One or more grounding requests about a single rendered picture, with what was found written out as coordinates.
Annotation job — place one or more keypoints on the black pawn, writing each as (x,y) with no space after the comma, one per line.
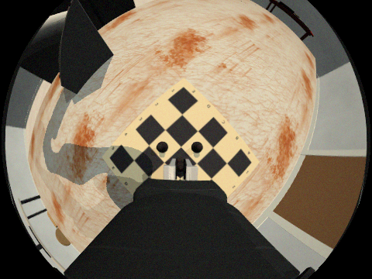
(162,147)
(196,147)

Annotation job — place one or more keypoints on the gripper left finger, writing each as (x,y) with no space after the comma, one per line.
(170,170)

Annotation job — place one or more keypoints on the black bishop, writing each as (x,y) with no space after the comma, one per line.
(180,166)

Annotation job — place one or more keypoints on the chessboard with black pieces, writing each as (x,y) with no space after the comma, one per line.
(180,117)

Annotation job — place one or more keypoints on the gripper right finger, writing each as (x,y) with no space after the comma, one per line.
(190,172)

